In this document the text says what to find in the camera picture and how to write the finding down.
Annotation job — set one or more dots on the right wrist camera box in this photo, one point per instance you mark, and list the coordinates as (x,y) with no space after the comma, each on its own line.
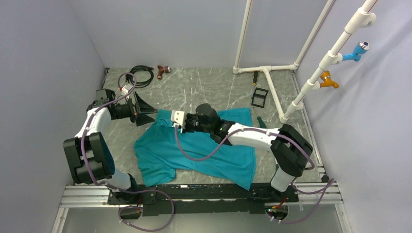
(178,118)

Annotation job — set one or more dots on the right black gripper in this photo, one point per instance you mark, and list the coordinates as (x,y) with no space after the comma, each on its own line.
(186,130)

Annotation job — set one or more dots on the blue faucet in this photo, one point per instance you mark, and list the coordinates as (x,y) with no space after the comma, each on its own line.
(355,53)

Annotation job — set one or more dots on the green handled screwdriver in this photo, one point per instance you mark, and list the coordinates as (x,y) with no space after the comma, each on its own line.
(261,122)

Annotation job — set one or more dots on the black rectangular frame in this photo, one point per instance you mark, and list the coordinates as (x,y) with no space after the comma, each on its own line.
(259,96)

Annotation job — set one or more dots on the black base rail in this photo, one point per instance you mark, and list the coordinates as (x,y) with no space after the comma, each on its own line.
(204,198)

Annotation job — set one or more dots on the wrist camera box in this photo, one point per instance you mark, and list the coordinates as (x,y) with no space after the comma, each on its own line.
(126,89)
(178,118)

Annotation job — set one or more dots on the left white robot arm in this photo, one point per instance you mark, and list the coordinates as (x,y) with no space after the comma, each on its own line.
(89,158)

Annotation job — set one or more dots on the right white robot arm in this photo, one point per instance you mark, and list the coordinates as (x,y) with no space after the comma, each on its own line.
(290,149)

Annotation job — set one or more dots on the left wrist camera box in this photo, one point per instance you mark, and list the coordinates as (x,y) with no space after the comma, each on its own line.
(126,89)

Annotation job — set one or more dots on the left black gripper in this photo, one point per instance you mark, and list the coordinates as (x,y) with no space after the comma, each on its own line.
(143,108)

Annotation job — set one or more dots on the brown brass faucet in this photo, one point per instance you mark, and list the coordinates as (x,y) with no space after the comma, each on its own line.
(162,70)

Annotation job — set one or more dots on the orange faucet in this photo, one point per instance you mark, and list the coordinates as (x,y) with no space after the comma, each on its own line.
(327,80)

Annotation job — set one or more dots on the white pvc pipe frame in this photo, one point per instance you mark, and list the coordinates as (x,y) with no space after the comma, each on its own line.
(303,37)

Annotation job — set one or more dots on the black yellow screwdriver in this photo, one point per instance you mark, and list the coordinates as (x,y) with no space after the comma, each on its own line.
(255,77)

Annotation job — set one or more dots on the teal t-shirt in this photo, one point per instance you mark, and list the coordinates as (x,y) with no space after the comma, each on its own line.
(160,154)

